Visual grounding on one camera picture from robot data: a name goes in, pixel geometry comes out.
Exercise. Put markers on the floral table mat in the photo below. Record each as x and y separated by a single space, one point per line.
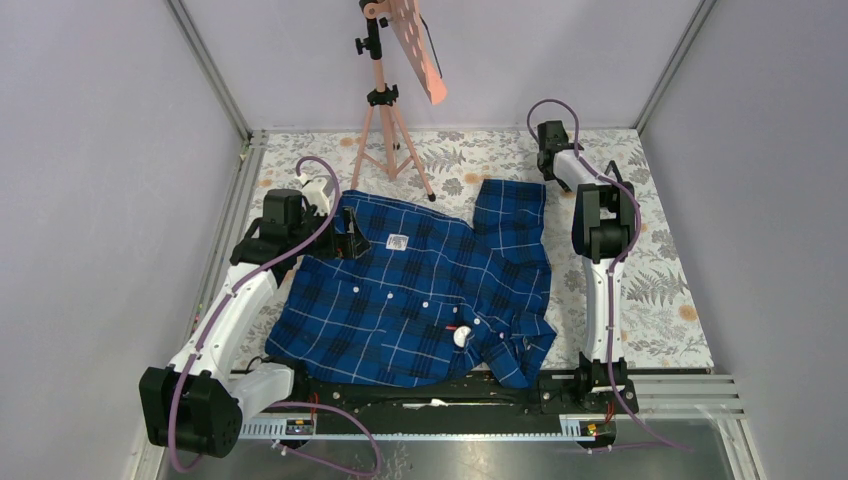
660 323

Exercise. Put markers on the grey slotted cable duct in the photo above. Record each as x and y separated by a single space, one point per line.
476 425

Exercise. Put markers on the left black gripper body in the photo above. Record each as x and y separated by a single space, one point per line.
329 244

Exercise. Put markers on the black jewelry box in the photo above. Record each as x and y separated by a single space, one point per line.
612 172

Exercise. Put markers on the pink tripod stand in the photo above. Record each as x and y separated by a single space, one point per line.
400 151

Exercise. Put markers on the pink perforated board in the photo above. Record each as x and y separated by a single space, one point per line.
406 21

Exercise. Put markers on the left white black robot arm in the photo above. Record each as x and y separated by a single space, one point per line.
193 404

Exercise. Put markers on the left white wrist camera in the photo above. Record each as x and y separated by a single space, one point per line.
317 191

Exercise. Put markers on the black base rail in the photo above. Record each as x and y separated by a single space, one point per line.
551 394

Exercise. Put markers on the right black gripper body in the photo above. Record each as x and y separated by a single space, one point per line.
562 184

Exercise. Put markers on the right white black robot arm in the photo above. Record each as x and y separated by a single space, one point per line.
603 228

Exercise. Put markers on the blue plaid shirt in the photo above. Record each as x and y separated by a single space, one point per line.
387 318

